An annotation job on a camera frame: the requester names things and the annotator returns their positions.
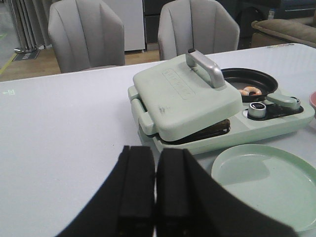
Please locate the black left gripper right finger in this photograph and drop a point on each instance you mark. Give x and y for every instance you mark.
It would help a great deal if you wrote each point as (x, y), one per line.
(192, 204)

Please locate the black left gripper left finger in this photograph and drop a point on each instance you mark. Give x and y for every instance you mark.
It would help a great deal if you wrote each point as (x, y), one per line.
(124, 204)

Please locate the bread slice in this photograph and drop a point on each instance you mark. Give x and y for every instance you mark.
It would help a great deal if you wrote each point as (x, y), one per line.
(217, 129)

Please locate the mint green sandwich maker lid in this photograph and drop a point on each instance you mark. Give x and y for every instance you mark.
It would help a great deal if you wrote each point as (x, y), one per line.
(182, 96)

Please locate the pink shrimp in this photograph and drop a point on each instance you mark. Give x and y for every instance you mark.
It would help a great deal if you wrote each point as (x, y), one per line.
(250, 90)

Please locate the mint green breakfast maker base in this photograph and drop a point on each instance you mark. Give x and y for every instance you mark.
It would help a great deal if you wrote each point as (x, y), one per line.
(242, 129)

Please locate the mint green round plate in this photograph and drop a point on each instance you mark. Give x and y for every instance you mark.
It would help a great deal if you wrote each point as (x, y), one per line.
(270, 180)

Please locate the left silver control knob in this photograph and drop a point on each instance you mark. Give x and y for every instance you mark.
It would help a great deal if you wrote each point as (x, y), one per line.
(256, 110)

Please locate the silver control knob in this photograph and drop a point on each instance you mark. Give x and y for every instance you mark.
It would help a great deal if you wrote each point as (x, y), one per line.
(256, 110)
(296, 105)

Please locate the black round frying pan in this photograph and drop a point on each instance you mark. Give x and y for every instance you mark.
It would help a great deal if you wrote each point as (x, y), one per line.
(243, 77)

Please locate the right silver control knob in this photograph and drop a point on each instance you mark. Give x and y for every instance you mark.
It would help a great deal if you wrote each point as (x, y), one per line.
(296, 105)

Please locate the pink bowl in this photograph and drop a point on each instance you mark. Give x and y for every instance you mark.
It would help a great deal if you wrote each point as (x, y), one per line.
(312, 100)

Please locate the right grey upholstered chair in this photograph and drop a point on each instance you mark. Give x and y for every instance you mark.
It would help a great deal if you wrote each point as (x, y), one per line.
(204, 25)

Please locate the grey upholstered chair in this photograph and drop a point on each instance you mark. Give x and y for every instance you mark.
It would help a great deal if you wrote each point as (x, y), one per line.
(204, 25)
(85, 34)

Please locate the left grey upholstered chair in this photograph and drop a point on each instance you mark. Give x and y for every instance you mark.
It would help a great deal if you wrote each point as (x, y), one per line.
(85, 34)

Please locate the white refrigerator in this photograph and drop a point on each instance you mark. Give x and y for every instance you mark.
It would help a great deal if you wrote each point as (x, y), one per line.
(131, 14)

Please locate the black side cabinet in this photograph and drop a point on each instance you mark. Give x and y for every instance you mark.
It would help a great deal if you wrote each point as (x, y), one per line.
(245, 12)

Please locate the beige sofa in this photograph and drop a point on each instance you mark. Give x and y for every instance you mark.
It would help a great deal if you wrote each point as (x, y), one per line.
(281, 31)

